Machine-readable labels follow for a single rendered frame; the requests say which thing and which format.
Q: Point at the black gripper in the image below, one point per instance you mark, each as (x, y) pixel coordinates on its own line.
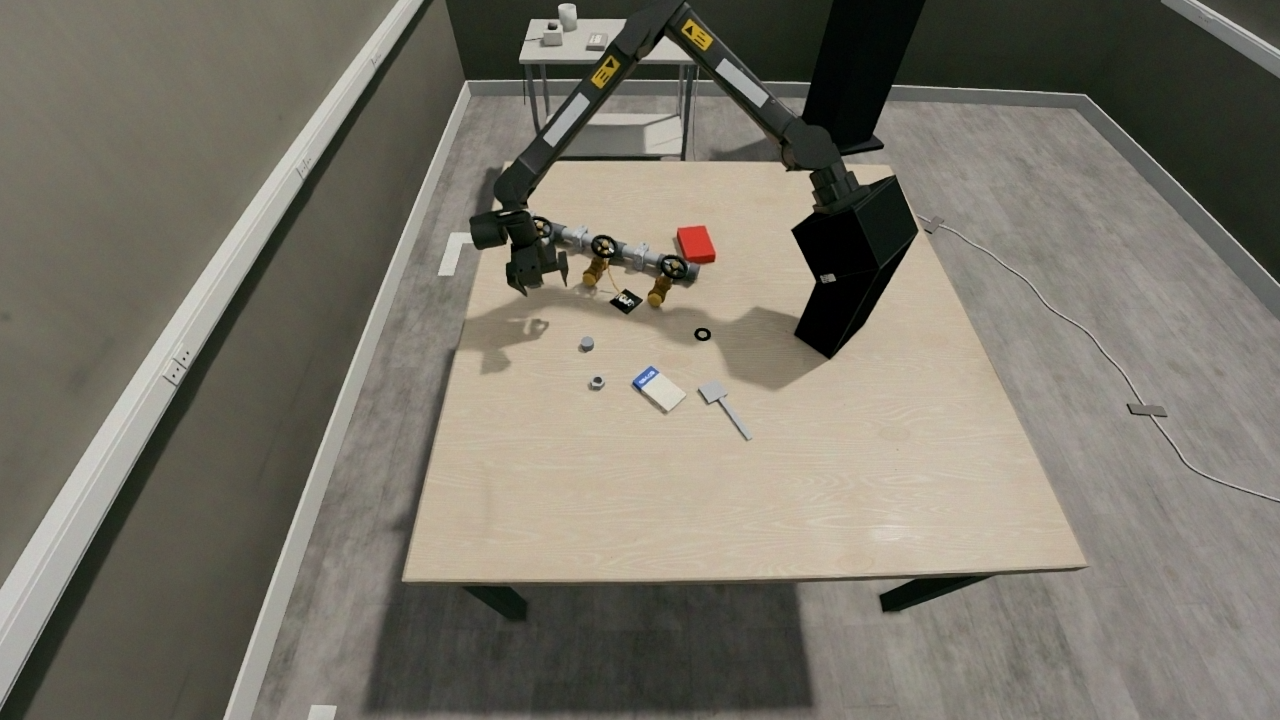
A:
(554, 265)

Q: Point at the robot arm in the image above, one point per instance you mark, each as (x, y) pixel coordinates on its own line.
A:
(804, 147)

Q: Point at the black tag with gold chain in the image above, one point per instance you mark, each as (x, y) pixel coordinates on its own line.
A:
(625, 299)

